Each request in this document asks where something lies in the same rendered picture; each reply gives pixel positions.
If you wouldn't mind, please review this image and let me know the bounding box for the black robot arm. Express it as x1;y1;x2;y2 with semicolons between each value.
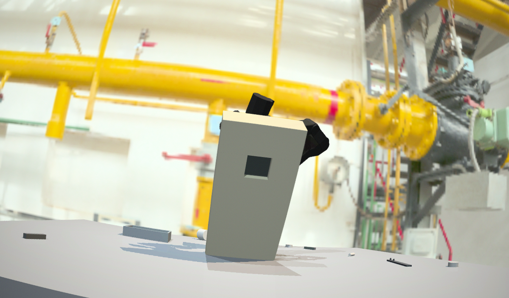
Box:
245;93;329;165

